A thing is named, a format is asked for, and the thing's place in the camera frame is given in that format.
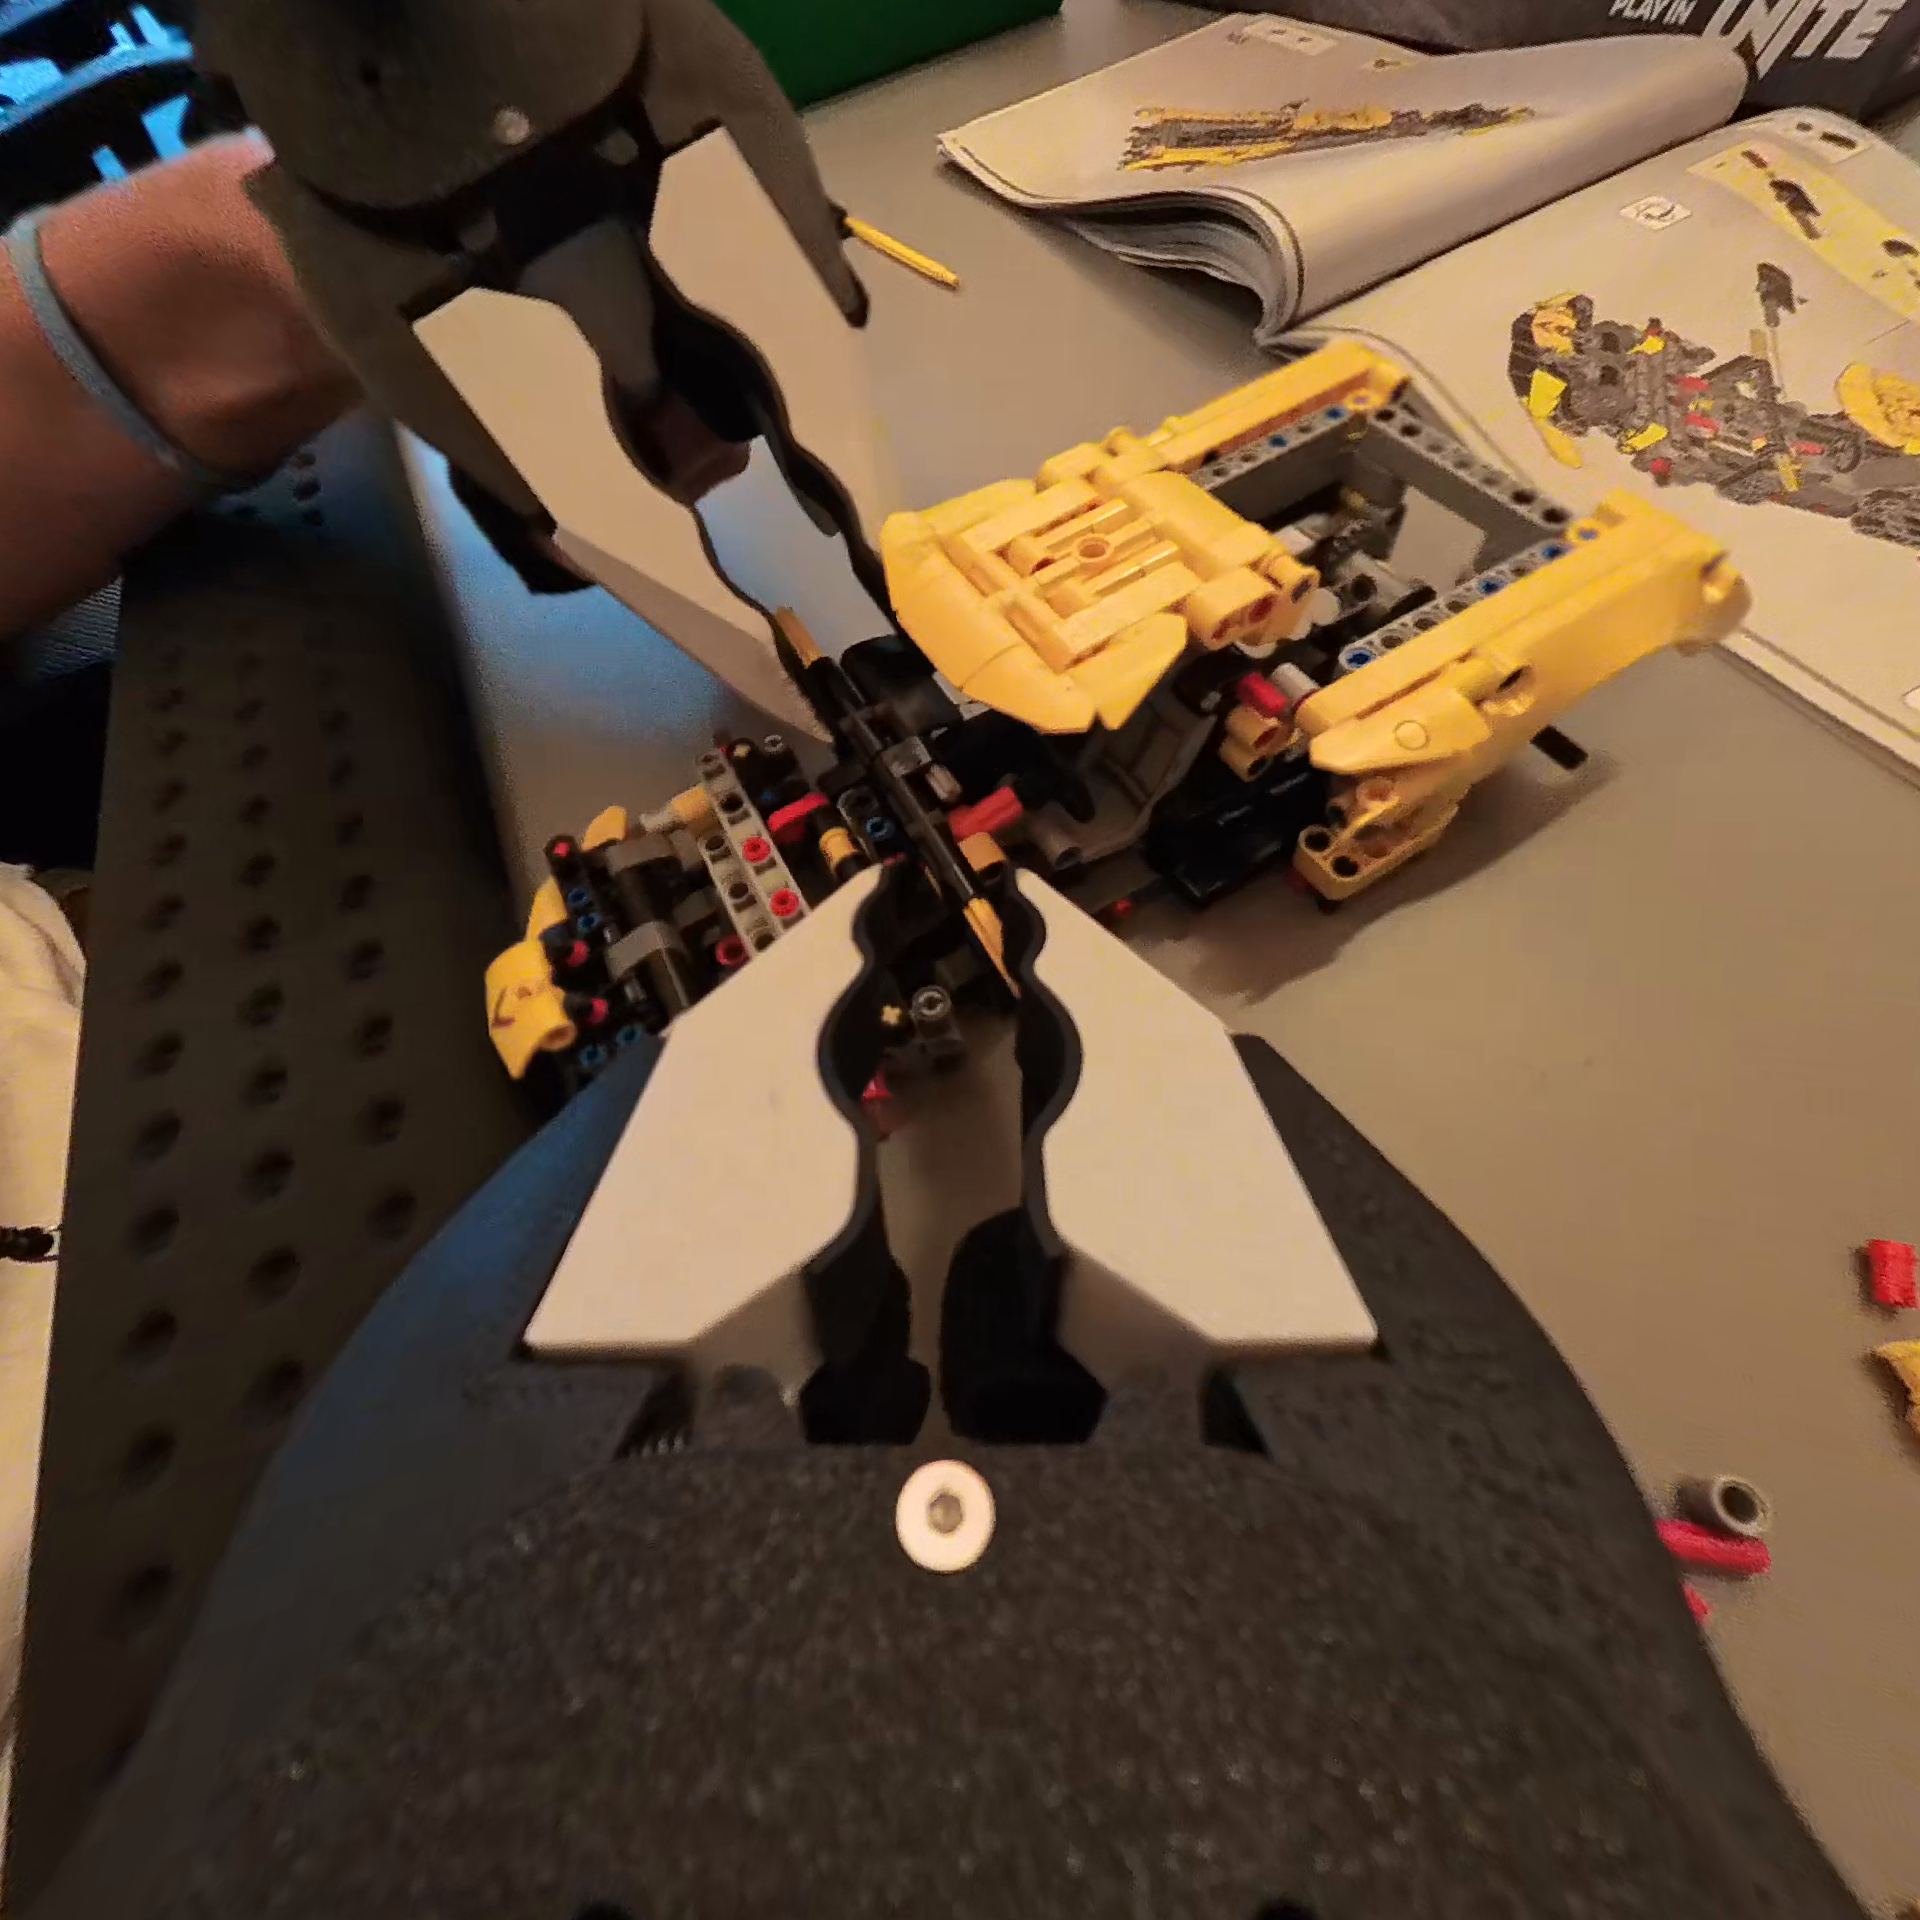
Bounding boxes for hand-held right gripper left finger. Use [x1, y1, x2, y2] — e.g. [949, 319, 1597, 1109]
[522, 864, 893, 1365]

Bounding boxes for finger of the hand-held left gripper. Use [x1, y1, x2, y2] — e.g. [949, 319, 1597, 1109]
[409, 284, 840, 739]
[642, 126, 905, 633]

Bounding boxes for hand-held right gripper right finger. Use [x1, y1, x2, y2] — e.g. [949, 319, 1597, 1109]
[1011, 868, 1382, 1403]

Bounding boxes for yellow toy brick car model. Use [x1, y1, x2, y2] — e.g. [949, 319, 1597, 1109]
[482, 337, 1753, 1142]

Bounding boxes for person's left forearm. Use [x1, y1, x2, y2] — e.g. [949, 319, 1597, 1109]
[0, 284, 189, 639]

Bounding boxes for person's left hand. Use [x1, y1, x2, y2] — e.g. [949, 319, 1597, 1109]
[29, 134, 365, 491]

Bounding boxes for yellow thin toy rod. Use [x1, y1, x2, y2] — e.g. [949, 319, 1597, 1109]
[842, 213, 963, 289]

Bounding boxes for green storage bin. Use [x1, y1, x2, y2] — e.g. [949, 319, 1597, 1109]
[712, 0, 1062, 110]

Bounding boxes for blue wristband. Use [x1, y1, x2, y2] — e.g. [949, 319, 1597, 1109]
[0, 208, 234, 505]

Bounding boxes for black dimpled chair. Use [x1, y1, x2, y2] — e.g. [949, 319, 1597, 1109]
[0, 418, 632, 1920]

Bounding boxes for scattered small toy brick pieces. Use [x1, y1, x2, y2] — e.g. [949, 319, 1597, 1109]
[1658, 1237, 1920, 1629]

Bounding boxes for open instruction booklet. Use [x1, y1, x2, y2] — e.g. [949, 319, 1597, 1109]
[938, 14, 1920, 781]

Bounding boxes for toy car set box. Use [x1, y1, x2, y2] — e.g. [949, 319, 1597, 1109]
[1200, 0, 1920, 122]

